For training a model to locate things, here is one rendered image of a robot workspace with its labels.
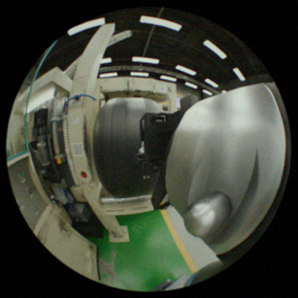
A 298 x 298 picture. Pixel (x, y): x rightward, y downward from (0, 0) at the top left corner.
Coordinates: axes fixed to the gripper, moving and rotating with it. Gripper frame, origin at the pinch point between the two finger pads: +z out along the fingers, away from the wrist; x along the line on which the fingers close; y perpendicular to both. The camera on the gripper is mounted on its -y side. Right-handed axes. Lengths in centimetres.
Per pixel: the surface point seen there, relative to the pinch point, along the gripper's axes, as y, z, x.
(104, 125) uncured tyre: 8.5, 3.2, 12.5
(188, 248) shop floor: -126, -7, -45
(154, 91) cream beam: 46, 43, -19
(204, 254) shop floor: -129, -30, -57
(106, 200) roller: -31.2, 18.4, 22.1
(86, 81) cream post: 39, 18, 30
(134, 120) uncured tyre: 9.5, 3.2, 3.0
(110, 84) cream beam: 52, 42, 20
